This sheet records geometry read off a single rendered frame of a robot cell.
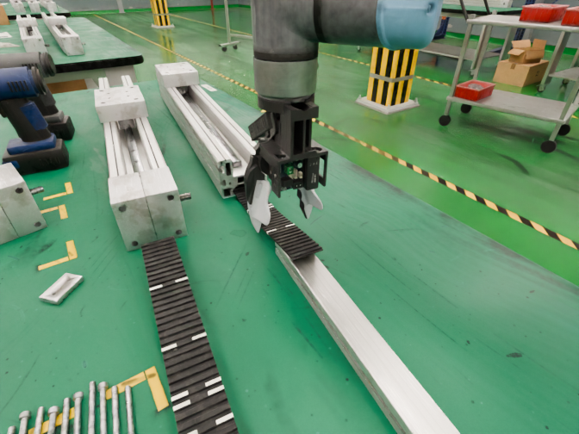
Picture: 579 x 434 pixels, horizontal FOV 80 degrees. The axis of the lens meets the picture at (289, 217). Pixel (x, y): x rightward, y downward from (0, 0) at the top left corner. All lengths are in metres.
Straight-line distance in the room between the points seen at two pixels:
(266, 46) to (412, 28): 0.15
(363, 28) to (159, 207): 0.40
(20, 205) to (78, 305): 0.24
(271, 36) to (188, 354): 0.35
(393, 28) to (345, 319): 0.32
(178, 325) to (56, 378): 0.15
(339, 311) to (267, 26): 0.34
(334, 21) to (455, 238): 0.43
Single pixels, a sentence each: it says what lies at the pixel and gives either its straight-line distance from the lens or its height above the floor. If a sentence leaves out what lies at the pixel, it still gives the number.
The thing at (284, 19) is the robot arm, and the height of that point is 1.12.
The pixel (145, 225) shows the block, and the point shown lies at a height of 0.82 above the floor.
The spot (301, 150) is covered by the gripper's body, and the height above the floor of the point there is 0.98.
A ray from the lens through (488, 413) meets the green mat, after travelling 0.46.
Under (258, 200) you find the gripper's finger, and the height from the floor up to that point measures 0.89.
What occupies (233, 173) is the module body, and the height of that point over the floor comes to 0.82.
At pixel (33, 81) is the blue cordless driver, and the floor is 0.97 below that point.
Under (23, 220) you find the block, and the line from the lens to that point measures 0.75.
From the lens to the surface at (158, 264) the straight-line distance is 0.54.
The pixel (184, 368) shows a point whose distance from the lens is 0.41.
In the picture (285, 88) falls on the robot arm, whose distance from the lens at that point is 0.41.
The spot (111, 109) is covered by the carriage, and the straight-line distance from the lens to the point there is 0.95.
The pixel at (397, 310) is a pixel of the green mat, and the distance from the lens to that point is 0.51.
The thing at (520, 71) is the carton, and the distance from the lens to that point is 5.42.
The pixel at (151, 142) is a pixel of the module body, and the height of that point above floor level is 0.86.
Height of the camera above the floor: 1.16
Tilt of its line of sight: 35 degrees down
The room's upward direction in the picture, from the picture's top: straight up
